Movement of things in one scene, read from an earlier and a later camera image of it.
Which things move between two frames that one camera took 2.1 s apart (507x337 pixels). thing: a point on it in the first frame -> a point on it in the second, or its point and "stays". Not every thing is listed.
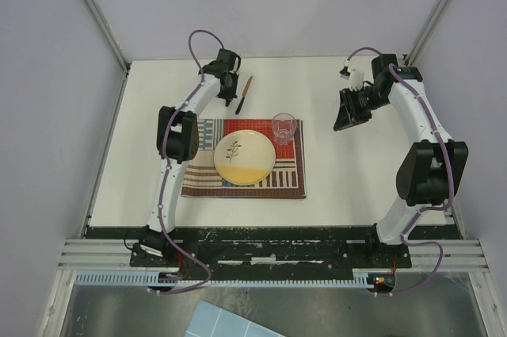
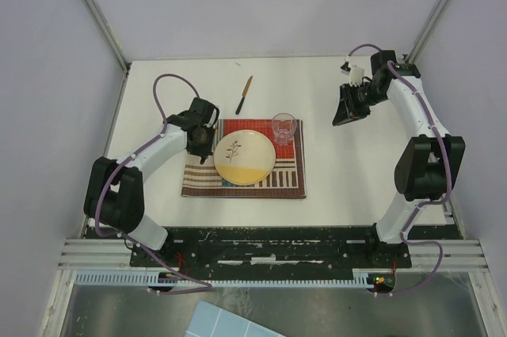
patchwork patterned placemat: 240,158 stays
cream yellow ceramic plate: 244,158 stays
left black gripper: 232,93 -> 207,150
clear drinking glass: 283,126 stays
